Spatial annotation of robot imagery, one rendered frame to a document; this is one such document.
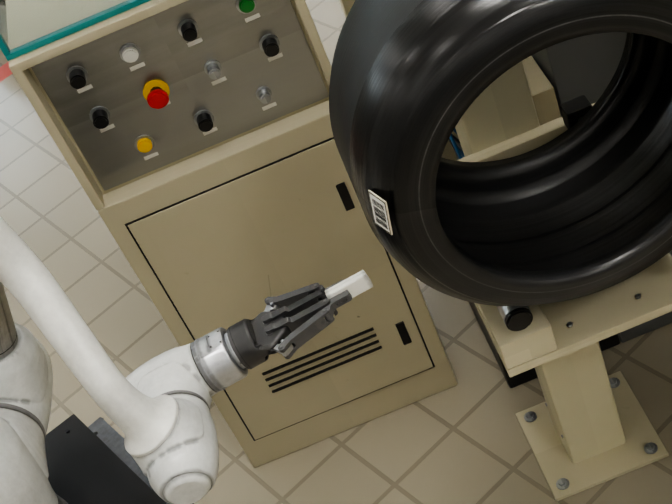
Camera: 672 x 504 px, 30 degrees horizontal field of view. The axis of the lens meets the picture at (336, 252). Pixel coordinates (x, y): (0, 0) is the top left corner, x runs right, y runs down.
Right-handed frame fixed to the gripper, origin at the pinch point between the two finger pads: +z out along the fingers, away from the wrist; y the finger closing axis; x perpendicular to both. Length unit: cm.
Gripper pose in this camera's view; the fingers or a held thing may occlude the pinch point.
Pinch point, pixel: (348, 288)
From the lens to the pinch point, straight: 195.4
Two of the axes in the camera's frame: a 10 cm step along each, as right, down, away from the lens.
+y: -2.3, -6.1, 7.6
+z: 8.7, -4.8, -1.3
